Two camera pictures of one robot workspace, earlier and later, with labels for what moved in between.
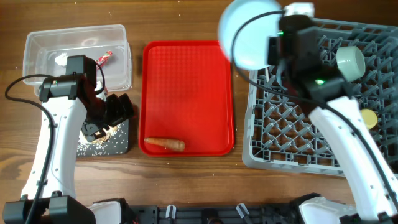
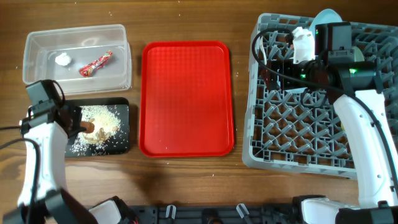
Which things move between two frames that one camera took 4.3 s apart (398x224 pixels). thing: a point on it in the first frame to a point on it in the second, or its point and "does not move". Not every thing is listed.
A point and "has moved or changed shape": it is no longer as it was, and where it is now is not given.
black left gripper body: x=101 y=127 to x=74 y=121
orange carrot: x=170 y=144 has moved or changed shape
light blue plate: x=250 y=45 to x=326 y=15
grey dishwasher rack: x=280 y=131 does not move
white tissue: x=61 y=59 does not move
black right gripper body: x=273 y=50 to x=277 y=79
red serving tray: x=187 y=93 does not move
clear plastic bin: x=41 y=49 does not move
